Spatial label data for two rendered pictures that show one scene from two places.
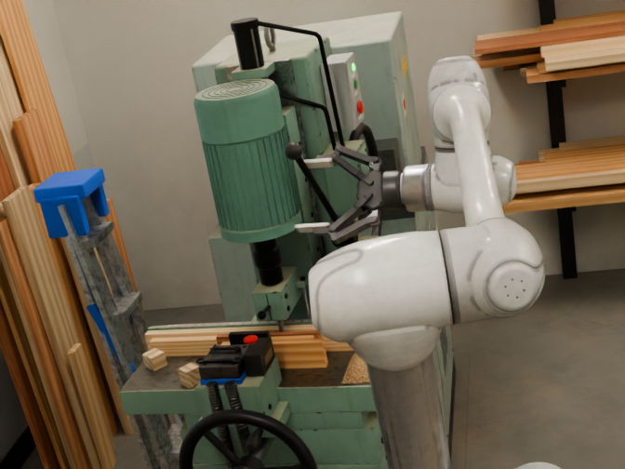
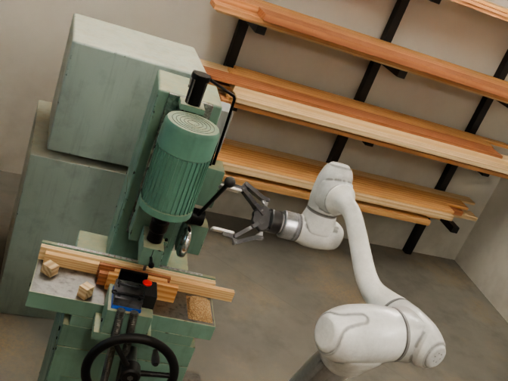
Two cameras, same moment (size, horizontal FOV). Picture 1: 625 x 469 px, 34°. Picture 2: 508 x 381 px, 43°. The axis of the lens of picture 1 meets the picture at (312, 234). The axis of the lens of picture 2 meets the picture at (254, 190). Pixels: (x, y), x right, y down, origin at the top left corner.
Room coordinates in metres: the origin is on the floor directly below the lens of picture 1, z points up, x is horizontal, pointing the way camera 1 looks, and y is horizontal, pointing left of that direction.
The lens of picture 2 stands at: (0.43, 0.97, 2.17)
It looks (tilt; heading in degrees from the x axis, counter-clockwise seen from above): 23 degrees down; 325
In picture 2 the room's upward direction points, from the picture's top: 22 degrees clockwise
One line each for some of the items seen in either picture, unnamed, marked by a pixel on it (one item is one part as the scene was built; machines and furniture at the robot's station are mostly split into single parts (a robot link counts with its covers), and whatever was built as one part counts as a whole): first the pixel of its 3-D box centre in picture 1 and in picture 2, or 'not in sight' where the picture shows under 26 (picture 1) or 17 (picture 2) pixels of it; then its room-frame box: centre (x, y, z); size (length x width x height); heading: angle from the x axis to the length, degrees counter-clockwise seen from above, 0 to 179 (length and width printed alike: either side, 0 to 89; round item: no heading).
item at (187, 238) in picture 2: not in sight; (184, 240); (2.17, -0.05, 1.02); 0.12 x 0.03 x 0.12; 162
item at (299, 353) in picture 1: (273, 354); (141, 286); (2.02, 0.13, 0.93); 0.23 x 0.02 x 0.06; 72
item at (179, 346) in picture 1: (285, 342); (142, 277); (2.09, 0.10, 0.92); 0.65 x 0.02 x 0.04; 72
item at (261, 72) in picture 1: (252, 59); (193, 98); (2.22, 0.06, 1.53); 0.08 x 0.08 x 0.17; 72
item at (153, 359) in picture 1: (154, 359); (50, 268); (2.13, 0.40, 0.92); 0.04 x 0.04 x 0.03; 38
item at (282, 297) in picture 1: (279, 296); (150, 248); (2.11, 0.10, 1.03); 0.14 x 0.07 x 0.09; 162
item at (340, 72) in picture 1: (342, 91); (217, 126); (2.35, -0.13, 1.40); 0.10 x 0.06 x 0.16; 162
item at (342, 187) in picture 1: (349, 178); (207, 182); (2.25, -0.11, 1.22); 0.09 x 0.08 x 0.15; 162
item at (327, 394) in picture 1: (256, 387); (124, 305); (2.00, 0.18, 0.87); 0.61 x 0.30 x 0.06; 72
